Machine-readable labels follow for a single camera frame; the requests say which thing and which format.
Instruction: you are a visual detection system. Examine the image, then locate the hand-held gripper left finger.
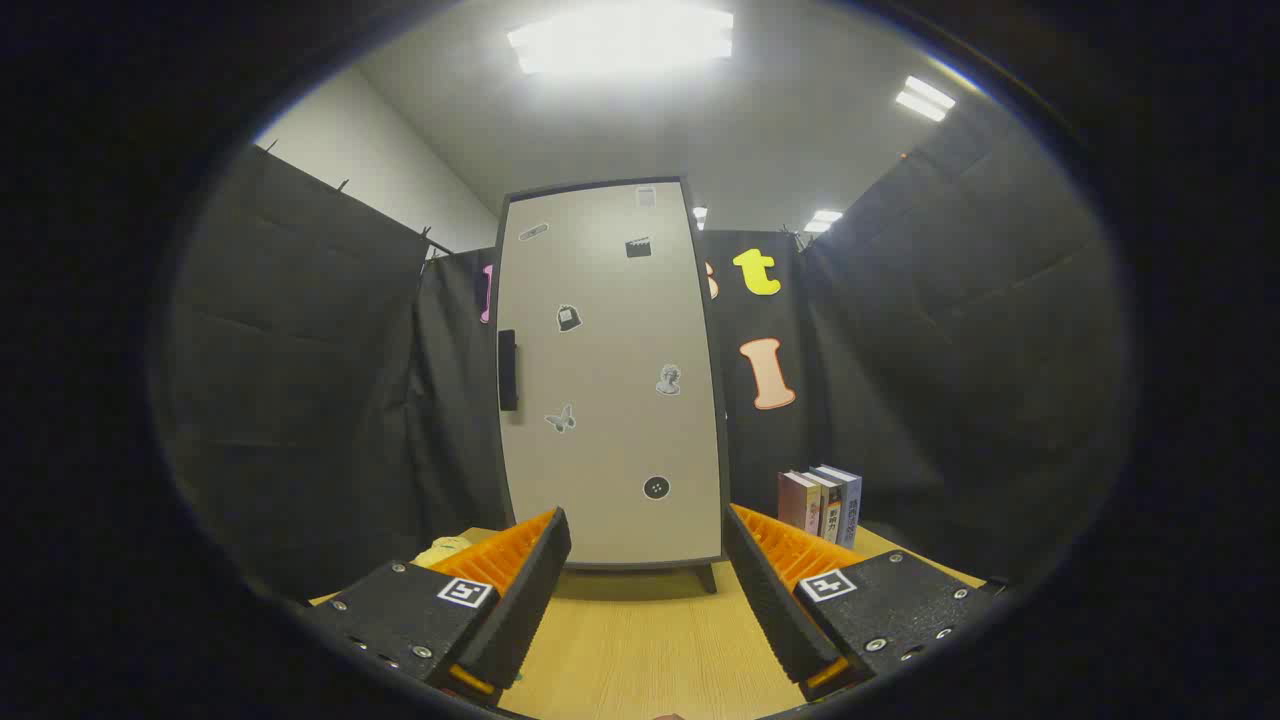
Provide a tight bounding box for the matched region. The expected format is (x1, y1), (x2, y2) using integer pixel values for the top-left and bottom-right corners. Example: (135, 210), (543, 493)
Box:
(305, 507), (573, 706)

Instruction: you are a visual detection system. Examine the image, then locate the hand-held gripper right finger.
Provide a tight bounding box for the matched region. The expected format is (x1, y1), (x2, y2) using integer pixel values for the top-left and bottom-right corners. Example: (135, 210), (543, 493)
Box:
(722, 503), (1006, 703)

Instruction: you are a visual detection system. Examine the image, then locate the white cabinet door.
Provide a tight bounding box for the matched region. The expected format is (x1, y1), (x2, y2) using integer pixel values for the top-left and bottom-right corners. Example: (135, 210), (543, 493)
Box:
(497, 182), (723, 564)

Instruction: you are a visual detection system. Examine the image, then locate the yellow plush toy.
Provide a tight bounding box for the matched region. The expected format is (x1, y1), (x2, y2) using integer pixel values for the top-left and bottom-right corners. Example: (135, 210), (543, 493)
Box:
(412, 537), (473, 569)

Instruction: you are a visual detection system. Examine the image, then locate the pink spine book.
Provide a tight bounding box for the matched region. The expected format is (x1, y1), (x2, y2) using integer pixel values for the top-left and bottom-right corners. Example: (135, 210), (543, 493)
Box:
(778, 471), (823, 538)

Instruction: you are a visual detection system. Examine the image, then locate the brown spine book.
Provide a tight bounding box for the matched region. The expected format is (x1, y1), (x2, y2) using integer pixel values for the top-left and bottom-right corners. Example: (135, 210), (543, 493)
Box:
(800, 470), (844, 544)

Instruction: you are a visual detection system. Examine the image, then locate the grey blue book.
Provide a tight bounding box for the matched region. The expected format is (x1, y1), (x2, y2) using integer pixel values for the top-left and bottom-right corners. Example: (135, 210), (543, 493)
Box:
(812, 465), (863, 549)

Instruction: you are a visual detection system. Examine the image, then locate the dark grey cabinet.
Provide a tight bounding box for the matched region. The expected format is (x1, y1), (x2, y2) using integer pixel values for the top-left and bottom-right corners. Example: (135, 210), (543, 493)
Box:
(490, 177), (731, 594)

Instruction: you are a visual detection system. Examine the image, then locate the black backdrop cloth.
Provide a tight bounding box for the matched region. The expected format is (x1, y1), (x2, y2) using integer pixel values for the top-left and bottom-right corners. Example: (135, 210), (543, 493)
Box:
(165, 95), (1131, 601)

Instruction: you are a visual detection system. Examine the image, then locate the double strip ceiling light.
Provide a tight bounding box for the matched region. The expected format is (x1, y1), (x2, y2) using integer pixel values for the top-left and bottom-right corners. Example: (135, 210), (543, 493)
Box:
(895, 75), (957, 123)

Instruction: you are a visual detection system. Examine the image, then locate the large ceiling light panel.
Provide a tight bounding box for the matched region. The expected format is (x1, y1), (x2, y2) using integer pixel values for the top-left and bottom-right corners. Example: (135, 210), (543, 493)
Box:
(507, 5), (736, 76)

